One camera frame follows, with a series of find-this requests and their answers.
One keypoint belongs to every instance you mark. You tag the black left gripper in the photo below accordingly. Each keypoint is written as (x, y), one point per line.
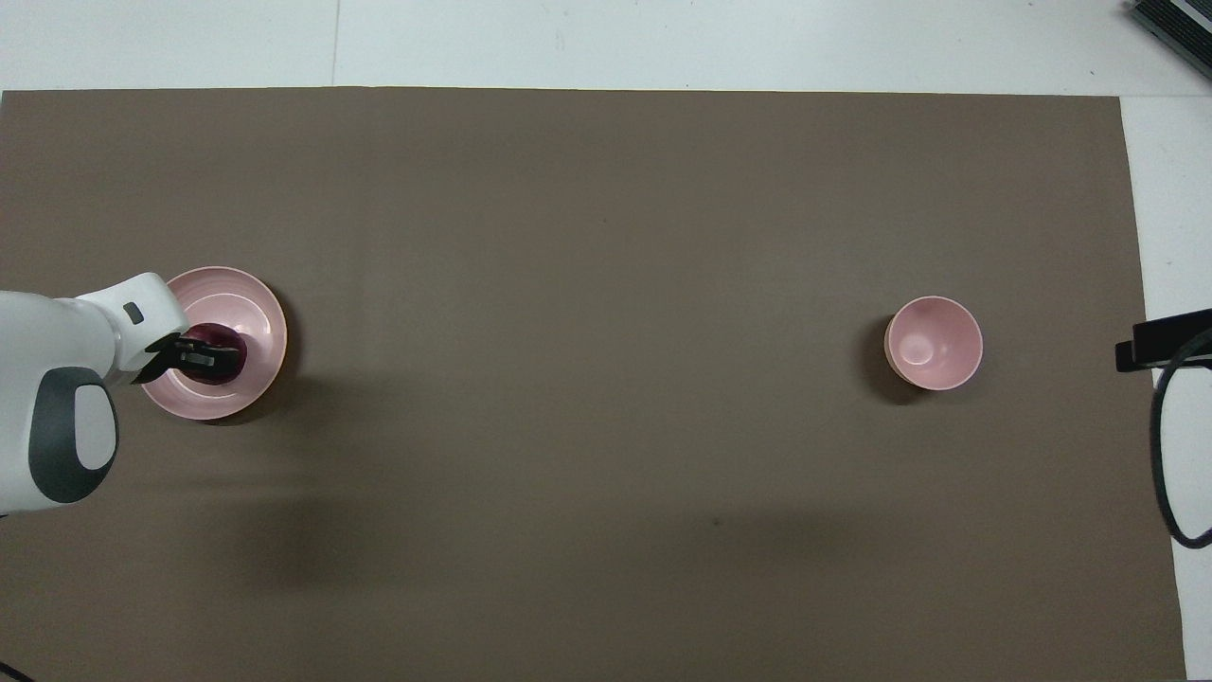
(169, 360)

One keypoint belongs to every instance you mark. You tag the dark red apple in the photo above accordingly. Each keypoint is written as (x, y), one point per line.
(222, 333)

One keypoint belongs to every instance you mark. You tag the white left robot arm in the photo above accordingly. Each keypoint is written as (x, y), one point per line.
(57, 341)

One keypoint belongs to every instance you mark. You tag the pink plate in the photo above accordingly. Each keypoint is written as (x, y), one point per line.
(260, 322)

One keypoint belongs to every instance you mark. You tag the pink bowl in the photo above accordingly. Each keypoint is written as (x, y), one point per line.
(933, 346)

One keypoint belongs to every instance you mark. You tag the dark ribbed panel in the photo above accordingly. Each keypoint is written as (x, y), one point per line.
(1179, 24)

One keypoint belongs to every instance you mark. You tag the brown table mat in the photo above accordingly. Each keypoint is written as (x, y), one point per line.
(587, 284)

